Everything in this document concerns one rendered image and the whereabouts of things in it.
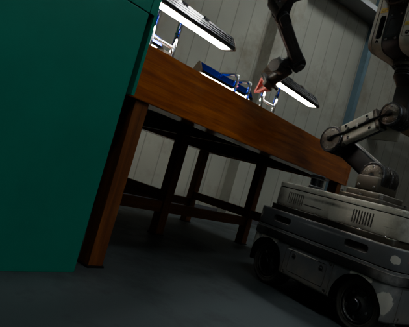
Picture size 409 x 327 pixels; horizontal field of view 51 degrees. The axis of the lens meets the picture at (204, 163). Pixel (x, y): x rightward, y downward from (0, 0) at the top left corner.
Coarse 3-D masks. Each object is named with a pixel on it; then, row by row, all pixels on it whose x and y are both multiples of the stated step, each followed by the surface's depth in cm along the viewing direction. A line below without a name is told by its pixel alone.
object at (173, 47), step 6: (156, 18) 202; (204, 18) 202; (156, 24) 203; (180, 24) 214; (180, 30) 214; (156, 36) 205; (174, 36) 214; (150, 42) 202; (162, 42) 208; (174, 42) 213; (174, 48) 213; (174, 54) 215
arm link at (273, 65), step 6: (276, 60) 194; (282, 60) 193; (288, 60) 200; (270, 66) 196; (276, 66) 194; (282, 66) 195; (288, 66) 195; (300, 66) 195; (276, 72) 196; (282, 72) 197
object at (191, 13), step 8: (168, 0) 182; (176, 0) 187; (176, 8) 185; (184, 8) 190; (192, 8) 196; (184, 16) 190; (192, 16) 193; (200, 16) 199; (200, 24) 197; (208, 24) 204; (208, 32) 202; (216, 32) 207; (224, 32) 214; (224, 40) 211; (232, 40) 218; (232, 48) 216
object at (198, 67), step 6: (198, 66) 284; (204, 66) 287; (204, 72) 285; (210, 72) 290; (216, 72) 297; (216, 78) 294; (222, 78) 300; (228, 78) 307; (228, 84) 304; (240, 90) 316; (246, 90) 324; (252, 96) 328
